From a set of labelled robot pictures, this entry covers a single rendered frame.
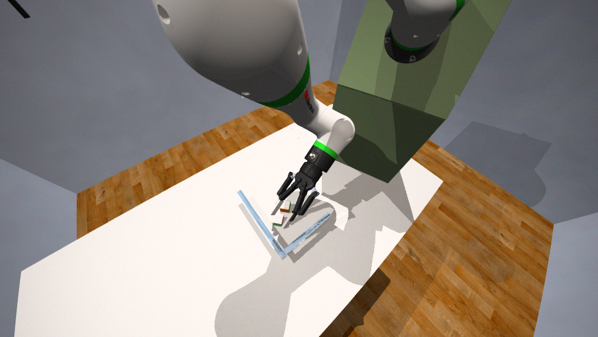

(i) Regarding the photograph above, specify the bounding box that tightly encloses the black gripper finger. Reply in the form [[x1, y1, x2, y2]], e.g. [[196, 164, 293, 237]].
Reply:
[[269, 172, 301, 215], [282, 181, 320, 229]]

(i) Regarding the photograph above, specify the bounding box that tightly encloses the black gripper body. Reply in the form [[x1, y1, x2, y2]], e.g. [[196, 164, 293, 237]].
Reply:
[[295, 162, 322, 192]]

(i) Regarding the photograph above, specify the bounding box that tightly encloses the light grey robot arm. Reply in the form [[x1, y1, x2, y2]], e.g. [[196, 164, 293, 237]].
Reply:
[[151, 0, 469, 173]]

